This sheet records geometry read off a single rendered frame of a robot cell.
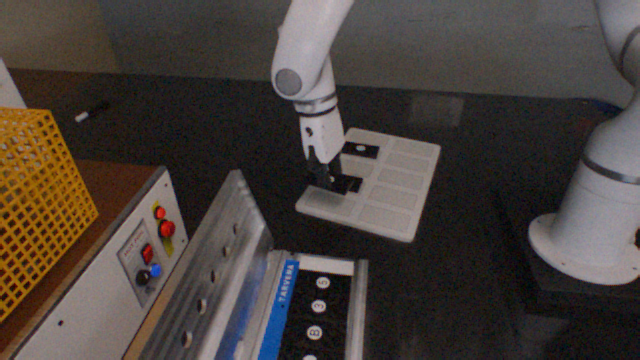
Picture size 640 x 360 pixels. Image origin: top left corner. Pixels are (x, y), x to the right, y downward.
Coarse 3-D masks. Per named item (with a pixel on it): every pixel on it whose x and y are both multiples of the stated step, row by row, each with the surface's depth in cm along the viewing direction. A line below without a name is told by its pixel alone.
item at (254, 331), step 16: (272, 256) 72; (288, 256) 73; (272, 272) 70; (272, 288) 67; (352, 288) 67; (256, 320) 62; (256, 336) 59; (352, 336) 59; (240, 352) 57; (256, 352) 57; (352, 352) 57
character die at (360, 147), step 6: (348, 144) 106; (354, 144) 105; (360, 144) 105; (366, 144) 105; (342, 150) 103; (348, 150) 103; (354, 150) 103; (360, 150) 103; (366, 150) 103; (372, 150) 103; (378, 150) 103; (360, 156) 102; (366, 156) 102; (372, 156) 101
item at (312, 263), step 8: (304, 256) 71; (304, 264) 70; (312, 264) 70; (320, 264) 70; (328, 264) 70; (336, 264) 70; (344, 264) 70; (352, 264) 70; (336, 272) 68; (344, 272) 68; (352, 272) 68
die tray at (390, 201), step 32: (352, 128) 115; (352, 160) 101; (384, 160) 101; (416, 160) 101; (320, 192) 90; (352, 192) 90; (384, 192) 90; (416, 192) 90; (352, 224) 82; (384, 224) 81; (416, 224) 81
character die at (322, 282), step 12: (300, 276) 68; (312, 276) 68; (324, 276) 68; (336, 276) 68; (348, 276) 68; (300, 288) 66; (312, 288) 66; (324, 288) 66; (336, 288) 66; (348, 288) 66
